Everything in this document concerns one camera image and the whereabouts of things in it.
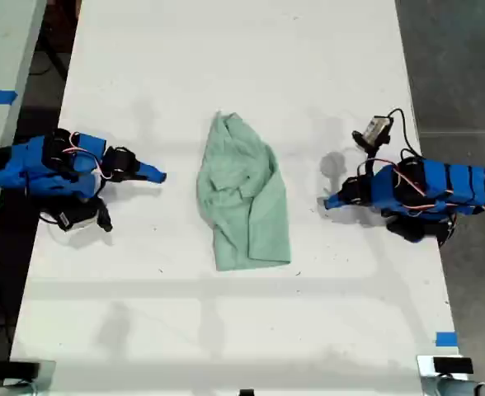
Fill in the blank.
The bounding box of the small blue tape square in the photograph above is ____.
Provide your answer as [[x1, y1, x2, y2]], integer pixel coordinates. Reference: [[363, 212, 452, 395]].
[[435, 331, 459, 348]]

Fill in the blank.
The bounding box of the silver metal bracket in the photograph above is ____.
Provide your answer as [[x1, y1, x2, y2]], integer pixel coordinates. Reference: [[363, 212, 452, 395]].
[[416, 354, 481, 396], [31, 359, 57, 396]]

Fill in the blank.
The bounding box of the pale green T-shirt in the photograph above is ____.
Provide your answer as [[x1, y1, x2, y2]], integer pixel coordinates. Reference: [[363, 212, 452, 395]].
[[195, 111, 292, 273]]

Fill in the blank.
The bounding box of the pale side table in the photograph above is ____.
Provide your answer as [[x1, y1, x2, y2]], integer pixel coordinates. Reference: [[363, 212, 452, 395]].
[[0, 0, 48, 266]]

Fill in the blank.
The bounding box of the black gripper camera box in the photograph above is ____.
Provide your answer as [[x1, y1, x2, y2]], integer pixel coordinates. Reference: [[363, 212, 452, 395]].
[[365, 115, 394, 145], [55, 200, 100, 233]]

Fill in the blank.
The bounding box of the black camera stalk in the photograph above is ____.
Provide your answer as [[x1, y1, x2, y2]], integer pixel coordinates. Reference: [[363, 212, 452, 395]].
[[89, 196, 114, 233], [351, 130, 388, 167]]

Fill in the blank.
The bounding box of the small black box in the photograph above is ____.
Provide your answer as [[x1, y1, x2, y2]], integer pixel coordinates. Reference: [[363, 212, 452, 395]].
[[2, 361, 41, 379], [432, 357, 474, 375]]

